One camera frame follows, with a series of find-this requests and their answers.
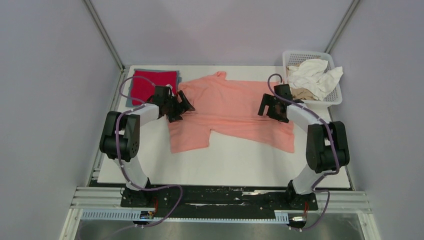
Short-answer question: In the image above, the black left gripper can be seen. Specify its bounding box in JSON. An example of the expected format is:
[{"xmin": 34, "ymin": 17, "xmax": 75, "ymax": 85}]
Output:
[{"xmin": 164, "ymin": 91, "xmax": 195, "ymax": 123}]

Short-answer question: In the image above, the salmon pink t-shirt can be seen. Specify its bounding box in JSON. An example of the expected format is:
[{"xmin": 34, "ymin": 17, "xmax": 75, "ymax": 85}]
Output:
[{"xmin": 168, "ymin": 71, "xmax": 295, "ymax": 154}]

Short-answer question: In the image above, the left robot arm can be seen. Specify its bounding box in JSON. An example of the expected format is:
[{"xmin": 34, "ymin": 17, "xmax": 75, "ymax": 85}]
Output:
[{"xmin": 99, "ymin": 85, "xmax": 195, "ymax": 207}]

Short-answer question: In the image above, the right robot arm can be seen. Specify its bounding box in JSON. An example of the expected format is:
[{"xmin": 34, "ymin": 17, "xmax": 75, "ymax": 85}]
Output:
[{"xmin": 258, "ymin": 84, "xmax": 350, "ymax": 209}]

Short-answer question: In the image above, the beige crumpled t-shirt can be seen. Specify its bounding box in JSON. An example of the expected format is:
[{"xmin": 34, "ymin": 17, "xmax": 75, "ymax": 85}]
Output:
[{"xmin": 290, "ymin": 87, "xmax": 316, "ymax": 101}]

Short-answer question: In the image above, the folded red t-shirt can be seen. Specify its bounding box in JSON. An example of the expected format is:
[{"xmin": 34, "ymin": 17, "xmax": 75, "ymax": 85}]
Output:
[{"xmin": 130, "ymin": 69, "xmax": 178, "ymax": 107}]

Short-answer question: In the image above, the folded grey t-shirt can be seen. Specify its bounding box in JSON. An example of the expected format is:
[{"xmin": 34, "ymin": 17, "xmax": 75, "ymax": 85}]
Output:
[{"xmin": 125, "ymin": 68, "xmax": 183, "ymax": 109}]

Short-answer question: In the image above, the white crumpled t-shirt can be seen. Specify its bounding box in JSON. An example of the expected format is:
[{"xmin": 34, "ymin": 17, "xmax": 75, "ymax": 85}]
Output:
[{"xmin": 286, "ymin": 58, "xmax": 344, "ymax": 101}]

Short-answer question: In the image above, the white plastic laundry basket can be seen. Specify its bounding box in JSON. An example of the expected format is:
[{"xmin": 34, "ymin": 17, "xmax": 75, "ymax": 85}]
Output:
[{"xmin": 282, "ymin": 50, "xmax": 342, "ymax": 108}]

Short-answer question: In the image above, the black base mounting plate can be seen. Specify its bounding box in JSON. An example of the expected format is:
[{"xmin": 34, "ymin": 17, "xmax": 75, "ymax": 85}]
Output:
[{"xmin": 118, "ymin": 185, "xmax": 318, "ymax": 219}]

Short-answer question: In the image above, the white slotted cable duct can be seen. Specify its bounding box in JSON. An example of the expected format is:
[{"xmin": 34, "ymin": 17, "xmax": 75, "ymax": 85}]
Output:
[{"xmin": 80, "ymin": 209, "xmax": 289, "ymax": 224}]

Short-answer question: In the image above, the aluminium frame rail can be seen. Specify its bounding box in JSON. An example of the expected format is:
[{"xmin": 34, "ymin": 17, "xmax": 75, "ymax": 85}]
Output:
[{"xmin": 59, "ymin": 187, "xmax": 381, "ymax": 240}]

